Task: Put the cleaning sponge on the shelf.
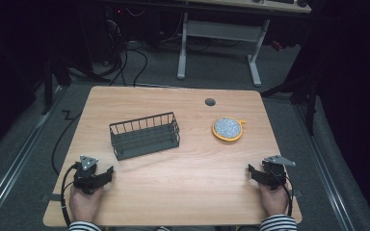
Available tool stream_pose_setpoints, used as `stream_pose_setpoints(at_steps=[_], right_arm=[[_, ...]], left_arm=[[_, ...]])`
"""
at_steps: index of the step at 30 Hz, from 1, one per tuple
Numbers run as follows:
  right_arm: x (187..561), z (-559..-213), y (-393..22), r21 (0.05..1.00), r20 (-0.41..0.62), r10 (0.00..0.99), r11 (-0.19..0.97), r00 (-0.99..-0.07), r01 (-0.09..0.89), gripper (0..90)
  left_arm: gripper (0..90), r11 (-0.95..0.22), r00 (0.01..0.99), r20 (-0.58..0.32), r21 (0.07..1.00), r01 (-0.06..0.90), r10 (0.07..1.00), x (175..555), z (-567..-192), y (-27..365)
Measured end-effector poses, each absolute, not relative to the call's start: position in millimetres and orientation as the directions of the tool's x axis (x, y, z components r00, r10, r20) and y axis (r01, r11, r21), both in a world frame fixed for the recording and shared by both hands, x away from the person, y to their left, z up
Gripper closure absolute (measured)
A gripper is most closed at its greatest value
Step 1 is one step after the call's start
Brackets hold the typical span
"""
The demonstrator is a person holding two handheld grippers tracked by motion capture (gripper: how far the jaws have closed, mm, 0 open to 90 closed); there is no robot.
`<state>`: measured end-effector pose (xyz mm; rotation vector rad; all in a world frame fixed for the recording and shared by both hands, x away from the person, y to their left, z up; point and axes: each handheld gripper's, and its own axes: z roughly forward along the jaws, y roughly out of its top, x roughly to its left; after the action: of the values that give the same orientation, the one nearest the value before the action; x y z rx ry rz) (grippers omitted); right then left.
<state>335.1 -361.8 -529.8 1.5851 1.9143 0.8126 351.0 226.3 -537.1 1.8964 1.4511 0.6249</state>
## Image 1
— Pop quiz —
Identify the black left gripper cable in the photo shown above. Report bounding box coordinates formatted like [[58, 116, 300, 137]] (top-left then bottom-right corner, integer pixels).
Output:
[[60, 162, 79, 227]]

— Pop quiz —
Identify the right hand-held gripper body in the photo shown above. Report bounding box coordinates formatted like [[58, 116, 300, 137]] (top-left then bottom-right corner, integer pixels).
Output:
[[261, 155, 297, 191]]

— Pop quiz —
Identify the metal floor rail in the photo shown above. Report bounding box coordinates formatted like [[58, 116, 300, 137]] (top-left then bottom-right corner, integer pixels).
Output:
[[293, 102, 357, 231], [0, 86, 66, 225]]

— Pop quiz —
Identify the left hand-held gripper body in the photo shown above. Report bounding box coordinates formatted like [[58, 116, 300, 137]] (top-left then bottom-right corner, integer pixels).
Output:
[[72, 155, 106, 195]]

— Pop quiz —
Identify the person's left hand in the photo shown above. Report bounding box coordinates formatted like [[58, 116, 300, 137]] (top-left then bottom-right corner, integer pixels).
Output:
[[68, 185, 106, 223]]

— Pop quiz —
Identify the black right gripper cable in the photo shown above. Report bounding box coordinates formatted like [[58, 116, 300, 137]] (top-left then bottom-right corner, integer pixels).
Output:
[[269, 167, 294, 218]]

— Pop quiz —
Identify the white-legged desk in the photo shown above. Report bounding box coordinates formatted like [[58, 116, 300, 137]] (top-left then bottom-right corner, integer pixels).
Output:
[[175, 0, 312, 89]]

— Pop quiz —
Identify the round yellow speckled grey pad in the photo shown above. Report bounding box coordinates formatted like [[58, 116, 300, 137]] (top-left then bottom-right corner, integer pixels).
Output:
[[211, 115, 247, 143]]

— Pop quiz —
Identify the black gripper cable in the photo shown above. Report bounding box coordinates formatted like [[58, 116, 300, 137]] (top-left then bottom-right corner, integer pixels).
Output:
[[269, 167, 294, 218], [60, 162, 79, 227]]

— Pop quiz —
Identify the person's right hand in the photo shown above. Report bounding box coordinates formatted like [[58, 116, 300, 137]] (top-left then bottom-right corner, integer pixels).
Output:
[[257, 183, 291, 218]]

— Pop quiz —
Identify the black floor cable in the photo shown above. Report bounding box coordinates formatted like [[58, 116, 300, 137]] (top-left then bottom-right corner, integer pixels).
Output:
[[50, 110, 82, 176]]

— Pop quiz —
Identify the black stand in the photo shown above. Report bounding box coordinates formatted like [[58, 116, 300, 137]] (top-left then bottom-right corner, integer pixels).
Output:
[[40, 56, 73, 116], [259, 61, 321, 137]]

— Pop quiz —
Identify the dark wire basket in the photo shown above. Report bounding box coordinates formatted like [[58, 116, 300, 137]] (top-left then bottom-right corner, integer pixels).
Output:
[[109, 111, 181, 162]]

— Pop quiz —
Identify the bundle of black cables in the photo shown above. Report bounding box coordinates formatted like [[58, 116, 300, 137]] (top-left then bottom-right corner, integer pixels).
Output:
[[91, 8, 149, 88]]

